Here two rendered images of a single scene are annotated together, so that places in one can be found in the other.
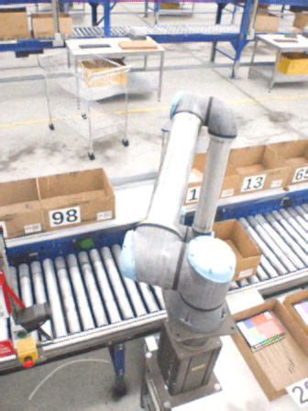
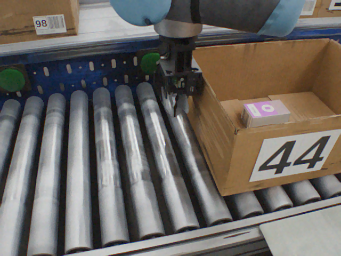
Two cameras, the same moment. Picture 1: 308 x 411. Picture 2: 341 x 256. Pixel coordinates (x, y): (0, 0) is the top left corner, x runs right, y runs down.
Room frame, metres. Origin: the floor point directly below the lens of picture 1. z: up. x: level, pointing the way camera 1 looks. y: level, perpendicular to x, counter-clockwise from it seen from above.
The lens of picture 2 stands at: (0.81, -0.18, 1.21)
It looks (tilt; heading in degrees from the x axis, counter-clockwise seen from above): 41 degrees down; 11
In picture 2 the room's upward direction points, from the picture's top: straight up
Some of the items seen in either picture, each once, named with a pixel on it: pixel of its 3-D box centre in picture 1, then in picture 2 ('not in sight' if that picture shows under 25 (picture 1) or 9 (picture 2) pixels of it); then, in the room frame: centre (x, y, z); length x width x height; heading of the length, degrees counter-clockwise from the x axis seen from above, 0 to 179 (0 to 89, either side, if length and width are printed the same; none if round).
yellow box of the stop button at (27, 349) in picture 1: (36, 349); not in sight; (0.72, 0.44, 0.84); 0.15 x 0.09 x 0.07; 113
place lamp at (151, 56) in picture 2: not in sight; (152, 63); (1.53, -0.01, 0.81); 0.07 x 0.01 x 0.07; 113
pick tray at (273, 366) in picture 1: (274, 346); not in sight; (0.85, -0.59, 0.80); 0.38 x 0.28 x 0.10; 24
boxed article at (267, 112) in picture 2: not in sight; (265, 116); (1.38, -0.32, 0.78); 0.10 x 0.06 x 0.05; 112
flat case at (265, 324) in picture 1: (258, 327); not in sight; (0.94, -0.54, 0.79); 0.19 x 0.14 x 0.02; 117
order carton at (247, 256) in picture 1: (214, 253); (285, 105); (1.36, -0.35, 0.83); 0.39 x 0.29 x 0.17; 112
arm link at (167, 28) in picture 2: not in sight; (179, 19); (1.31, -0.11, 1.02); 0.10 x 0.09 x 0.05; 113
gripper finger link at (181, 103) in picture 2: not in sight; (183, 103); (1.32, -0.12, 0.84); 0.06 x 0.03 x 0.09; 23
